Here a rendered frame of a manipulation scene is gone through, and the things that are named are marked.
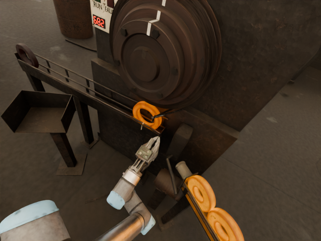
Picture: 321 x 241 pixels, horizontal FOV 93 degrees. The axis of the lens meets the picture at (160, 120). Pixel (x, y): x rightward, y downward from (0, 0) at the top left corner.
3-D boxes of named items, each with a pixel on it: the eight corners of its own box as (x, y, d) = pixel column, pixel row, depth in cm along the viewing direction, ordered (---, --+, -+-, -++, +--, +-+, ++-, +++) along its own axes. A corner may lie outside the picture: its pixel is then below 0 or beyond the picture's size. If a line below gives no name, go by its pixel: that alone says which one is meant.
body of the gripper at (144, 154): (155, 151, 69) (140, 175, 64) (155, 156, 77) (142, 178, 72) (142, 143, 71) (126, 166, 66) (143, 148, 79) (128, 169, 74)
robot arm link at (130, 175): (136, 186, 71) (122, 176, 72) (142, 177, 72) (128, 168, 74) (134, 185, 64) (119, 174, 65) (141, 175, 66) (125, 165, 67)
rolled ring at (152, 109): (162, 114, 80) (165, 111, 82) (133, 97, 83) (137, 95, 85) (155, 135, 93) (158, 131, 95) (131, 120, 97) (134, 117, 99)
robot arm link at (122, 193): (109, 200, 69) (101, 199, 61) (124, 178, 73) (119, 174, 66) (123, 211, 66) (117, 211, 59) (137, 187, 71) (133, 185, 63)
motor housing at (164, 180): (150, 190, 134) (165, 162, 96) (172, 205, 130) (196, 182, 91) (142, 204, 126) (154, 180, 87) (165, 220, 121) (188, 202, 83)
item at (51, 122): (57, 153, 138) (21, 89, 86) (88, 154, 144) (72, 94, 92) (48, 175, 125) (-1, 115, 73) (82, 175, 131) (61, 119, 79)
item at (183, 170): (182, 165, 86) (186, 159, 82) (191, 180, 80) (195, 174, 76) (174, 169, 83) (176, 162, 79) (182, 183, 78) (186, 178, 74)
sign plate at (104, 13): (95, 25, 84) (91, -18, 71) (133, 43, 79) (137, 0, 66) (91, 25, 82) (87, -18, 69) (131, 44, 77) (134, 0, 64)
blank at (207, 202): (198, 168, 71) (193, 170, 69) (221, 201, 61) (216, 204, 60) (189, 183, 81) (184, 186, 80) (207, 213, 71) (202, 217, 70)
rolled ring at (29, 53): (26, 48, 107) (31, 47, 110) (11, 40, 112) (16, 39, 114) (38, 72, 120) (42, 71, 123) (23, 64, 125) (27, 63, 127)
